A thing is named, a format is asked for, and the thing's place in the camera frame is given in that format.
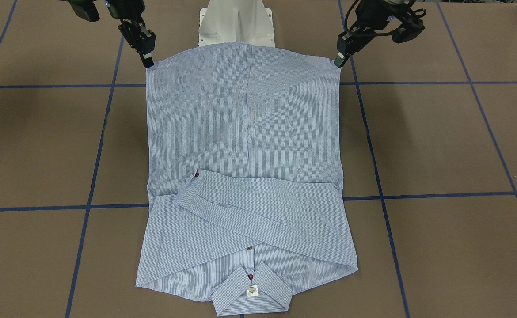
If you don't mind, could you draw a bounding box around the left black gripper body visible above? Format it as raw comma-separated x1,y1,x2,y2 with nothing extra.
337,0,396,57

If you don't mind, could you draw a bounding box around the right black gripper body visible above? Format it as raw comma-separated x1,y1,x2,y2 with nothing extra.
106,0,156,56

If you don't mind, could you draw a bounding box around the light blue striped shirt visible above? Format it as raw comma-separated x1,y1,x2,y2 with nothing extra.
136,42,359,316

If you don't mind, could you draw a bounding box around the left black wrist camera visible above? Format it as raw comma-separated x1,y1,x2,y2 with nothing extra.
392,8,426,44

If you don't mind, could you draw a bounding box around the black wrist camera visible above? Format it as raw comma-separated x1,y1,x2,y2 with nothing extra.
392,8,426,44
62,0,100,23

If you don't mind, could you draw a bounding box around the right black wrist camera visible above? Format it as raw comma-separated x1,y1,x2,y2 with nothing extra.
62,0,100,23

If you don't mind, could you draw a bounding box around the white central pedestal column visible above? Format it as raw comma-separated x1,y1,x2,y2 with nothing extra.
198,0,275,48

